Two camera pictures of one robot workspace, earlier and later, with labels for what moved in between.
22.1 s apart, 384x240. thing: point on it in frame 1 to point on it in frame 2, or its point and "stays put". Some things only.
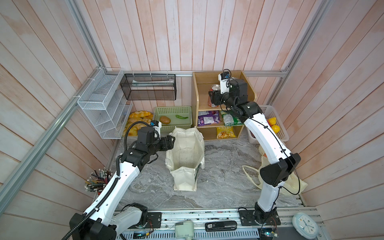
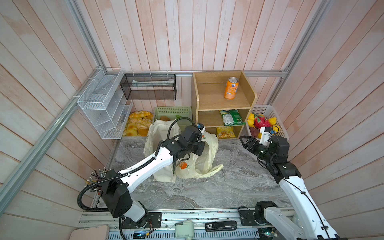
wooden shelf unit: [215, 122] stays put
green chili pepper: [181, 117] stays put
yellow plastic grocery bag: [291, 185] to [197, 166]
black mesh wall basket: [149, 86] stays put
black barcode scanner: [221, 225] stays put
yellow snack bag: [225, 132] stays put
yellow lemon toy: [276, 128] stays put
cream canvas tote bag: [184, 160] to [156, 131]
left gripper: [170, 144] to [200, 145]
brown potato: [164, 120] stays put
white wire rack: [101, 101] stays put
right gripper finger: [215, 96] to [250, 143]
